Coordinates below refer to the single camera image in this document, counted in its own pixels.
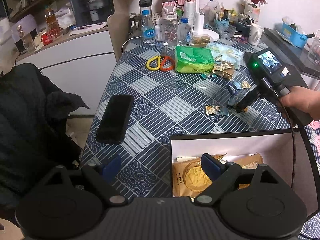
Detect large blue label water bottle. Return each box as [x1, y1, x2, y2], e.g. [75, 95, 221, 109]
[141, 10, 155, 44]

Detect white plastic bag roll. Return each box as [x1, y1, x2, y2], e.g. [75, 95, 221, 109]
[184, 0, 195, 25]

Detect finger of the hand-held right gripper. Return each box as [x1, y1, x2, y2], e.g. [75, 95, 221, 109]
[235, 91, 263, 113]

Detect white mug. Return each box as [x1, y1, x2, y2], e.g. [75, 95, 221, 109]
[249, 24, 264, 46]

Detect white desk lamp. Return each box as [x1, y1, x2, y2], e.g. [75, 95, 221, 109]
[194, 0, 220, 42]

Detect pile of candy packets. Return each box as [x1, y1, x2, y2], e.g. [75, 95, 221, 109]
[200, 60, 235, 80]

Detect glass bowl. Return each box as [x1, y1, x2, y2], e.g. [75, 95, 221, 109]
[219, 25, 237, 40]

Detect floral vase with red flowers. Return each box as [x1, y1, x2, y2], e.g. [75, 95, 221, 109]
[241, 0, 268, 24]

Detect black jacket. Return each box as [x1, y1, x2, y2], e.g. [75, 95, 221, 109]
[0, 64, 89, 210]

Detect black cable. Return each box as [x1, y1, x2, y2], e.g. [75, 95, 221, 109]
[281, 105, 295, 190]

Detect person's right hand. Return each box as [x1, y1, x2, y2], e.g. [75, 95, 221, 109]
[277, 86, 320, 119]

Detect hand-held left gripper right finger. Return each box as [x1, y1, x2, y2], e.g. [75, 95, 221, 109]
[194, 153, 285, 205]

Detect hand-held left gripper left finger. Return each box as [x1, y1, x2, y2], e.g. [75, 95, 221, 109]
[35, 155, 128, 205]

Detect small blue label water bottle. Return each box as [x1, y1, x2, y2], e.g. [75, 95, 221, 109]
[178, 18, 192, 46]

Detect gold blue candy packet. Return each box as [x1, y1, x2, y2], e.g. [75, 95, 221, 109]
[205, 105, 229, 116]
[228, 97, 248, 113]

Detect clear box of gold chocolates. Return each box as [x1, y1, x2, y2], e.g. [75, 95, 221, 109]
[191, 35, 210, 48]

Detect clear plastic snack bag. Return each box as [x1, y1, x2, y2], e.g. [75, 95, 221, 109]
[206, 42, 243, 70]

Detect white cardboard box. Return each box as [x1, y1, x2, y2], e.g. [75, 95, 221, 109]
[169, 127, 320, 238]

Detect clear jug with white lid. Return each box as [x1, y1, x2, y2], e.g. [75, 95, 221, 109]
[307, 30, 320, 63]

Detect blue patterned desktop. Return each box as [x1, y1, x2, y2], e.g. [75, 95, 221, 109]
[81, 36, 320, 240]

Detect brown snack packet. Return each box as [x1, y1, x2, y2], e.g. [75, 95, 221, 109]
[172, 155, 264, 198]

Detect black smartphone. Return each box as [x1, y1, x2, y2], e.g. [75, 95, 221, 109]
[96, 94, 135, 145]

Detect black rice cooker box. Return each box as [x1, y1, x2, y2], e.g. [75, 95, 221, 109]
[69, 0, 114, 28]

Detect blue plastic basket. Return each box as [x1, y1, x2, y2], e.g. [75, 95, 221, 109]
[281, 22, 308, 48]

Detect green packet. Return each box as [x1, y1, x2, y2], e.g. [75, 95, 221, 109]
[175, 45, 215, 73]

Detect blue pen holder basket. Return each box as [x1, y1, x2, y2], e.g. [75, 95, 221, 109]
[214, 19, 230, 33]

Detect yellow orange scissors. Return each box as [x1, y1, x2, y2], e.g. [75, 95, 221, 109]
[146, 46, 175, 72]

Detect black pen holder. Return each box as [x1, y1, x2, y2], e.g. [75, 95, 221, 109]
[235, 15, 252, 37]

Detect amber oil bottle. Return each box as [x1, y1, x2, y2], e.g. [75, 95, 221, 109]
[45, 5, 63, 39]

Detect white counter cabinet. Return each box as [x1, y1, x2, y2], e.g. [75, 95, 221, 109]
[15, 25, 118, 117]

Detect red can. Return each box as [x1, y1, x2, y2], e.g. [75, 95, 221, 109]
[41, 32, 53, 46]

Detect small white bottle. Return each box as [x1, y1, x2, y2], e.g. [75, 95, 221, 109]
[154, 20, 163, 42]

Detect white power cable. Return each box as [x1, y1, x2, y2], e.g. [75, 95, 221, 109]
[121, 36, 143, 53]

